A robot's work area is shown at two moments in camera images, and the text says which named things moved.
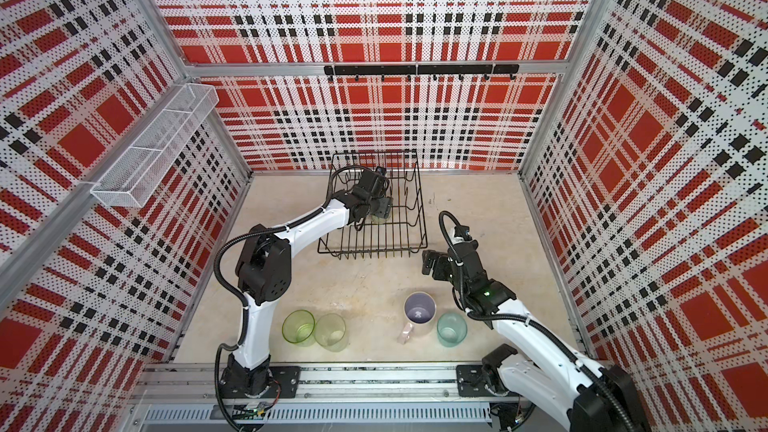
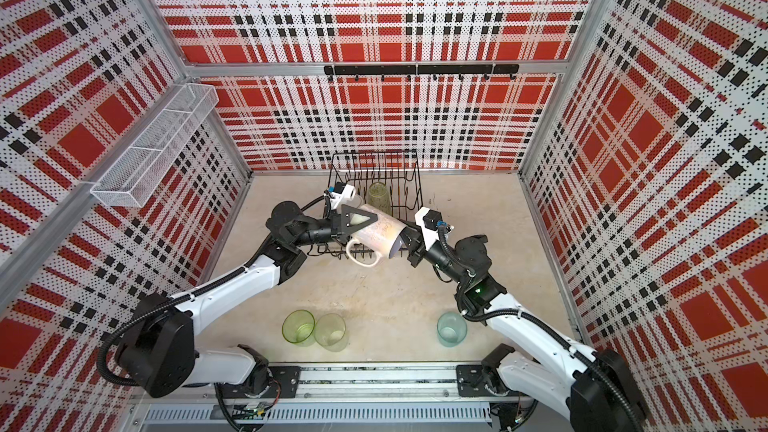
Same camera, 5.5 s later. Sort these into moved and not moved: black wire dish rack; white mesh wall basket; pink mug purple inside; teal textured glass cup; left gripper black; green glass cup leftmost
Moved: pink mug purple inside; left gripper black
Not moved: green glass cup leftmost; black wire dish rack; white mesh wall basket; teal textured glass cup
